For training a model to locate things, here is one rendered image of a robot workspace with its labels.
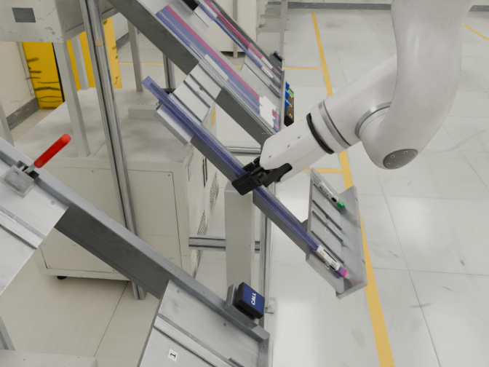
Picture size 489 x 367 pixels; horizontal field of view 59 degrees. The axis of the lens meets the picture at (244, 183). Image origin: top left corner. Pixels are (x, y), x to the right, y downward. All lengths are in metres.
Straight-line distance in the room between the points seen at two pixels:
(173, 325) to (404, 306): 1.37
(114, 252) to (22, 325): 1.27
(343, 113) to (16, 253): 0.47
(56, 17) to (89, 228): 0.87
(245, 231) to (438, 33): 0.57
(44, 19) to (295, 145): 0.96
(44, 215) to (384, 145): 0.45
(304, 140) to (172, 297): 0.30
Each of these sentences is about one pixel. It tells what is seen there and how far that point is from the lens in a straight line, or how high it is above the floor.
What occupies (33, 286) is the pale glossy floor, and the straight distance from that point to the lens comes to 2.06.
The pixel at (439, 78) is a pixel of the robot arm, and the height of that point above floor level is 1.15.
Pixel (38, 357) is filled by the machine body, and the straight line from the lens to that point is 0.95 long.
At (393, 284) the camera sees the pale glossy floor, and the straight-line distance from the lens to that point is 1.98.
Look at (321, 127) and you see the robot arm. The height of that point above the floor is 1.05.
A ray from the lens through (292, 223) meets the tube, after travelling 0.79.
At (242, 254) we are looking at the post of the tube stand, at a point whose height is 0.66.
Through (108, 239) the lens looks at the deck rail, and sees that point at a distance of 0.66.
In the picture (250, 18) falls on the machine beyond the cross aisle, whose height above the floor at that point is 0.41.
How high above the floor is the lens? 1.32
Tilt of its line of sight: 32 degrees down
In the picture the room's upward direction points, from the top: straight up
